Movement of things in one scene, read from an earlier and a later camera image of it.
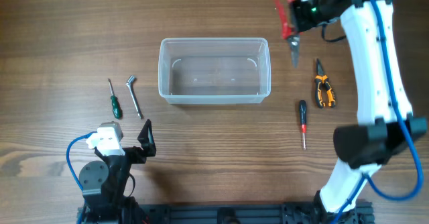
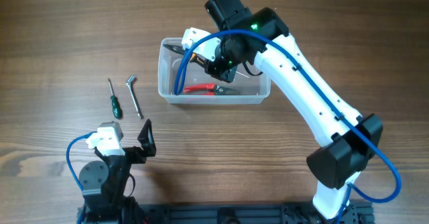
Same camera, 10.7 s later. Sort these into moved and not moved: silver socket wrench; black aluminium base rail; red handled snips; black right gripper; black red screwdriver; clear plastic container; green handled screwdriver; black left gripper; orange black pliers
Moved: orange black pliers; red handled snips; black right gripper; black red screwdriver
Not moved: black aluminium base rail; black left gripper; green handled screwdriver; clear plastic container; silver socket wrench
